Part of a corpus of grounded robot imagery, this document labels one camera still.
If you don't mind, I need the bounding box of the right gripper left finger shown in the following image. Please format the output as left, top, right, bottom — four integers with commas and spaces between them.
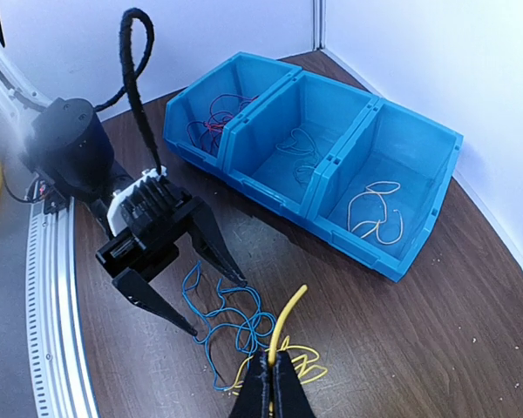
228, 352, 272, 418

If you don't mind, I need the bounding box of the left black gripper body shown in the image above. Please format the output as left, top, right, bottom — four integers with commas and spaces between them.
96, 180, 200, 281

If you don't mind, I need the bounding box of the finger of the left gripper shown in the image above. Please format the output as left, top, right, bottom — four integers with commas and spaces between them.
188, 202, 247, 287
112, 268, 198, 336

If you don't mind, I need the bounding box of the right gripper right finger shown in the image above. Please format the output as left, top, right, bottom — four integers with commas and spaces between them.
273, 351, 316, 418

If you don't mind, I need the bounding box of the yellow cable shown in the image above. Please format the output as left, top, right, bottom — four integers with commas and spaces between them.
226, 285, 329, 395
346, 180, 404, 245

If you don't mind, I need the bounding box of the blue cable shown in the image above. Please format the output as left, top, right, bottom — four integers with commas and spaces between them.
181, 260, 278, 391
276, 128, 322, 186

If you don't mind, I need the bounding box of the red cable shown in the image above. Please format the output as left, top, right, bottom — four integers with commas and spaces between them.
187, 91, 261, 153

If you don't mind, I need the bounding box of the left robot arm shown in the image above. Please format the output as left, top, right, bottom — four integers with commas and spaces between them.
0, 21, 246, 335

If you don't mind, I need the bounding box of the blue three-compartment bin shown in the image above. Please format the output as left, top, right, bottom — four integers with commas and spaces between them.
163, 52, 463, 281

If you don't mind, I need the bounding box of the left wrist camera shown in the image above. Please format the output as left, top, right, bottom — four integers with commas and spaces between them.
106, 165, 169, 239

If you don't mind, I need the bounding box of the front aluminium rail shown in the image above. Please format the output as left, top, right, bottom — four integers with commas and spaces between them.
25, 199, 99, 417

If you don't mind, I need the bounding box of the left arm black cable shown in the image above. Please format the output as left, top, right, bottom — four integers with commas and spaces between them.
93, 7, 163, 173

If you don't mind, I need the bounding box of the left aluminium frame post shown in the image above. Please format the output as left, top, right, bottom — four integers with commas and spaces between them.
311, 0, 326, 51

